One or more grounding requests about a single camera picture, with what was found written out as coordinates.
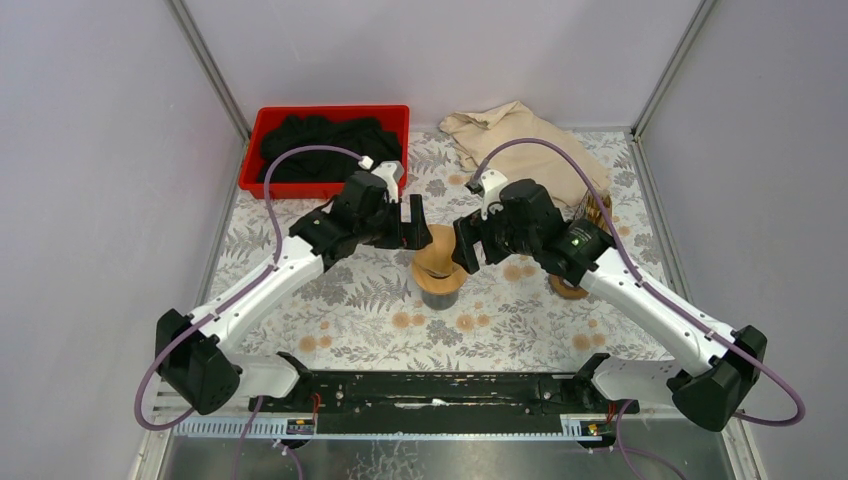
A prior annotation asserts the red plastic bin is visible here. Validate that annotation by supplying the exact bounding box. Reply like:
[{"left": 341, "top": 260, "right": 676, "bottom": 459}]
[{"left": 239, "top": 104, "right": 410, "bottom": 199}]

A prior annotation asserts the dark wooden ring holder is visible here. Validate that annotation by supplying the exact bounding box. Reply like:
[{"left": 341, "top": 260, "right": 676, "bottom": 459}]
[{"left": 548, "top": 274, "right": 589, "bottom": 300}]

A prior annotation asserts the light wooden ring holder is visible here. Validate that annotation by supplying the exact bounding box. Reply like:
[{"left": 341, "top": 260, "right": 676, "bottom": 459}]
[{"left": 410, "top": 263, "right": 468, "bottom": 296}]

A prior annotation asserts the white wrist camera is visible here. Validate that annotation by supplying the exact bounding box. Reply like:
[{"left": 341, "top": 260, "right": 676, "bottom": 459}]
[
  {"left": 466, "top": 169, "right": 509, "bottom": 221},
  {"left": 358, "top": 155, "right": 405, "bottom": 204}
]

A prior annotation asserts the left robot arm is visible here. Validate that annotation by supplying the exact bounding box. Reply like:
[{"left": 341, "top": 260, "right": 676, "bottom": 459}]
[{"left": 153, "top": 171, "right": 432, "bottom": 415}]

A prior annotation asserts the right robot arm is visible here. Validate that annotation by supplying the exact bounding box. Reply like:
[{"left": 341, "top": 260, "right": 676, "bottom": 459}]
[{"left": 452, "top": 171, "right": 767, "bottom": 432}]

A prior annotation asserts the brown paper coffee filter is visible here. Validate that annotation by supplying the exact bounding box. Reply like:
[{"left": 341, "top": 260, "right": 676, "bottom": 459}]
[{"left": 413, "top": 224, "right": 456, "bottom": 278}]

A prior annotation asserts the orange coffee filter box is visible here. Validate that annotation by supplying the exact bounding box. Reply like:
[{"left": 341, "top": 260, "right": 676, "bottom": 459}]
[{"left": 573, "top": 190, "right": 612, "bottom": 233}]

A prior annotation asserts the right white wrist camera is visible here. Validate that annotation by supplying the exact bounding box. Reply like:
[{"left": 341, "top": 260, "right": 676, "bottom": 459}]
[{"left": 466, "top": 169, "right": 509, "bottom": 221}]

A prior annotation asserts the beige cloth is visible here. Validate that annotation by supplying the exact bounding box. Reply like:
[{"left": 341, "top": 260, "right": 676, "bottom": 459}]
[{"left": 439, "top": 101, "right": 611, "bottom": 207}]

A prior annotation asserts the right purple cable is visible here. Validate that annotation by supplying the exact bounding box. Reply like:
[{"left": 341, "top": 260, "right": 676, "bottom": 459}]
[{"left": 468, "top": 137, "right": 807, "bottom": 480}]

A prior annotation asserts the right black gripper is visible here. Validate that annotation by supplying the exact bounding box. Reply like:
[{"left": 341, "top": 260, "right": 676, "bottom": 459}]
[{"left": 450, "top": 201, "right": 538, "bottom": 274}]

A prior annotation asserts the purple cable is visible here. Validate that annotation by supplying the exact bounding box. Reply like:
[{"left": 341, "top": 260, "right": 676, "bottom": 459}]
[
  {"left": 134, "top": 145, "right": 369, "bottom": 480},
  {"left": 468, "top": 137, "right": 807, "bottom": 480}
]

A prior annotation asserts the floral patterned table mat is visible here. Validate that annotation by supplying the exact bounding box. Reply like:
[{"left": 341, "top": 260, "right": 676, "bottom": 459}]
[{"left": 209, "top": 131, "right": 671, "bottom": 372}]

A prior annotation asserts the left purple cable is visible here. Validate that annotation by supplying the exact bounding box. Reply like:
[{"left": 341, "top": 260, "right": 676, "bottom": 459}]
[{"left": 134, "top": 145, "right": 369, "bottom": 480}]

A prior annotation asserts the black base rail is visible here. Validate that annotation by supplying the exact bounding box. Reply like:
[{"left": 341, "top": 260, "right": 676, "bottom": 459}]
[{"left": 248, "top": 370, "right": 639, "bottom": 436}]

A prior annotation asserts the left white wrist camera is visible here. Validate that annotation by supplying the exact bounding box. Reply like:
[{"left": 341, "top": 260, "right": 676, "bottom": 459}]
[{"left": 358, "top": 155, "right": 405, "bottom": 204}]

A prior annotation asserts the black cloth in bin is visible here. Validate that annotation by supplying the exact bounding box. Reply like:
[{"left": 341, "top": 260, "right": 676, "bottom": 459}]
[{"left": 258, "top": 115, "right": 402, "bottom": 183}]

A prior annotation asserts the glass coffee carafe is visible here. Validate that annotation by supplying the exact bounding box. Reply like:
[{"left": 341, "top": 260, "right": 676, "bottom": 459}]
[{"left": 421, "top": 290, "right": 459, "bottom": 311}]

